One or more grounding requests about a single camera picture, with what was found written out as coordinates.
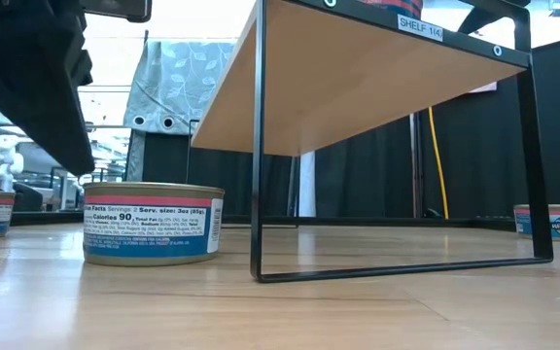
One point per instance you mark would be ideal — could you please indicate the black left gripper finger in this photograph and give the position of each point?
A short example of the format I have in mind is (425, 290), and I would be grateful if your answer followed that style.
(51, 126)

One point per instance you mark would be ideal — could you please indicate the wooden shelf with black frame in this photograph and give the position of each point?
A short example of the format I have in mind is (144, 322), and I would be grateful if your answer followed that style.
(358, 87)

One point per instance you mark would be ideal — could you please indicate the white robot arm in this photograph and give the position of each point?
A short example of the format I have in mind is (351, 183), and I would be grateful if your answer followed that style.
(0, 165)

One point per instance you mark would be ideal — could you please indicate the white shelf label sticker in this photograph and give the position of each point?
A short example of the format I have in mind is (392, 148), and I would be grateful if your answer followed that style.
(420, 27)

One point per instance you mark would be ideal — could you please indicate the black rounded background object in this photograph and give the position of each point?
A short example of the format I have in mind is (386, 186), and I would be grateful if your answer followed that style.
(27, 197)

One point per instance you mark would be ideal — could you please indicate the grey leaf-patterned cloth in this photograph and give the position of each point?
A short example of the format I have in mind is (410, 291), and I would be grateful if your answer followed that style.
(178, 78)

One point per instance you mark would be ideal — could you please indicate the black curtain panel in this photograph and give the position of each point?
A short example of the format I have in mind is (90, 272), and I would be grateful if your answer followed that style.
(231, 185)
(367, 170)

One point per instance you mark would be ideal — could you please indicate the grey curtain stand pole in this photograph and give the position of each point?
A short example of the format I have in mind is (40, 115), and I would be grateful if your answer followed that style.
(415, 170)

